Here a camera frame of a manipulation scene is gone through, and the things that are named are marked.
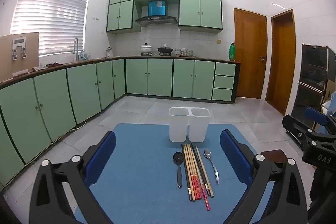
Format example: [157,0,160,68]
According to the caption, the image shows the green wall cabinet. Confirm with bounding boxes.
[106,0,135,33]
[178,0,223,33]

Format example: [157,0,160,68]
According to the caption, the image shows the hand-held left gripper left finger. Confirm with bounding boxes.
[29,131,117,224]

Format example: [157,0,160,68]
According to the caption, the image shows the black wok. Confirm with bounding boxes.
[157,45,174,55]

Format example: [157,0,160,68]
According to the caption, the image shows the glass jars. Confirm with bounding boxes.
[175,48,197,57]

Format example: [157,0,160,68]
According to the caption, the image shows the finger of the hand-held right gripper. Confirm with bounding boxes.
[304,106,336,135]
[282,114,315,147]

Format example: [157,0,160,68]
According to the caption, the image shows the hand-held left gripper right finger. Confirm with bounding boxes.
[220,130,308,224]

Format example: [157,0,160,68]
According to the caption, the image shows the metal spoon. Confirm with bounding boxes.
[203,150,219,185]

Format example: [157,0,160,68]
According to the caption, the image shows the crumpled cloths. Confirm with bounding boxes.
[31,62,62,71]

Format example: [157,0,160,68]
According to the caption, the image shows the brown wooden chopstick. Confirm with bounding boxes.
[184,145,194,201]
[195,145,214,198]

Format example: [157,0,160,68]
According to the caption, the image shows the green drawer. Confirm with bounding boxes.
[212,88,234,102]
[214,76,235,89]
[215,63,236,77]

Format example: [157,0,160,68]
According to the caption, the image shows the white clip device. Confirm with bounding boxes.
[12,37,28,60]

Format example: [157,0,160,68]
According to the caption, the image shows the black plastic spoon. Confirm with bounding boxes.
[173,152,183,189]

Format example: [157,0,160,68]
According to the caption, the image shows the short green base cabinet run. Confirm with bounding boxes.
[125,57,240,104]

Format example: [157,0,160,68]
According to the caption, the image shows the long green base cabinet run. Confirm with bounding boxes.
[0,59,126,188]

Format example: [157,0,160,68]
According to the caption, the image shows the metal faucet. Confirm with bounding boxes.
[73,38,81,62]

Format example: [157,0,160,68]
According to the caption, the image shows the brown kitchen countertop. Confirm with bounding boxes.
[0,56,240,89]

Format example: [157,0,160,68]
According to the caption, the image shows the white window blind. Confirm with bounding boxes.
[10,0,92,56]

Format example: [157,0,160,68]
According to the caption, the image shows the light blue box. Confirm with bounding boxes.
[322,91,336,119]

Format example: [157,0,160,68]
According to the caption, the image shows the black range hood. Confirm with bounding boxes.
[135,15,178,27]

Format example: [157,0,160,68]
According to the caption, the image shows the blue hood chimney cover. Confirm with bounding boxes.
[148,0,168,16]

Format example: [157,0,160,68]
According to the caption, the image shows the wide wooden door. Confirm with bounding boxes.
[234,7,268,100]

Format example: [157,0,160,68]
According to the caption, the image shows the black chopstick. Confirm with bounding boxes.
[182,144,190,194]
[191,143,211,197]

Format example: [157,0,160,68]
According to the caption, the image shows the blue table mat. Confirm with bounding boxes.
[71,123,276,224]

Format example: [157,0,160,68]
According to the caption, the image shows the white floor cable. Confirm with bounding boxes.
[70,119,88,132]

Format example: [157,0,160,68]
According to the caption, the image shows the white two-compartment utensil holder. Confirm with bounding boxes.
[169,107,210,143]

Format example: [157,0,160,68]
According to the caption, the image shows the black glass cabinet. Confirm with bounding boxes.
[287,44,336,135]

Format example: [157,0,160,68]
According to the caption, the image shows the brown cardboard board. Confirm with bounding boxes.
[0,32,40,81]

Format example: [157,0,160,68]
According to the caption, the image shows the narrow wooden door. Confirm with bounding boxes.
[265,9,296,116]

